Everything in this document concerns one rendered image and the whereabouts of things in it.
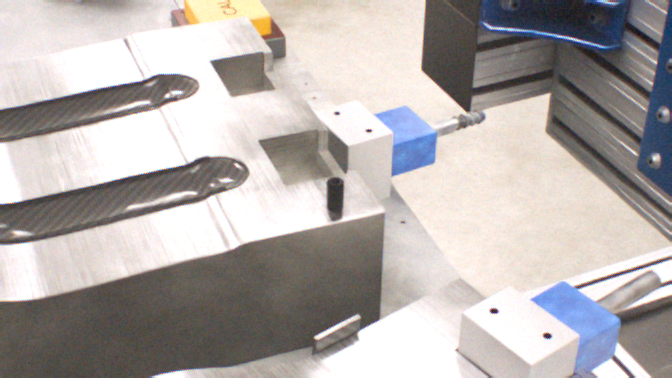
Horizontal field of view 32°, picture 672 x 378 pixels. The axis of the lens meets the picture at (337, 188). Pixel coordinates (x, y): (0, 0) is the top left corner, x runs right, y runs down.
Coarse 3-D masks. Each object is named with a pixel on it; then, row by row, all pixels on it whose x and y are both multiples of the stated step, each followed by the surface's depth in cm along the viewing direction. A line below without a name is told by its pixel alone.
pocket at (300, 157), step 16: (272, 144) 73; (288, 144) 73; (304, 144) 74; (320, 144) 74; (272, 160) 74; (288, 160) 74; (304, 160) 75; (320, 160) 74; (288, 176) 74; (304, 176) 74; (320, 176) 74
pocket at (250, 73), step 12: (216, 60) 81; (228, 60) 81; (240, 60) 82; (252, 60) 82; (264, 60) 82; (216, 72) 81; (228, 72) 82; (240, 72) 82; (252, 72) 82; (264, 72) 82; (228, 84) 82; (240, 84) 83; (252, 84) 83; (264, 84) 83; (276, 84) 81
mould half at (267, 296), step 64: (0, 64) 81; (64, 64) 81; (128, 64) 81; (192, 64) 80; (128, 128) 74; (192, 128) 73; (256, 128) 74; (320, 128) 74; (0, 192) 69; (256, 192) 68; (320, 192) 68; (0, 256) 63; (64, 256) 64; (128, 256) 64; (192, 256) 63; (256, 256) 65; (320, 256) 67; (0, 320) 61; (64, 320) 62; (128, 320) 64; (192, 320) 66; (256, 320) 68; (320, 320) 69
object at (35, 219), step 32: (64, 96) 77; (96, 96) 78; (128, 96) 78; (160, 96) 78; (0, 128) 75; (32, 128) 75; (64, 128) 74; (224, 160) 71; (64, 192) 68; (96, 192) 69; (128, 192) 69; (160, 192) 69; (192, 192) 69; (0, 224) 67; (32, 224) 67; (64, 224) 67; (96, 224) 66
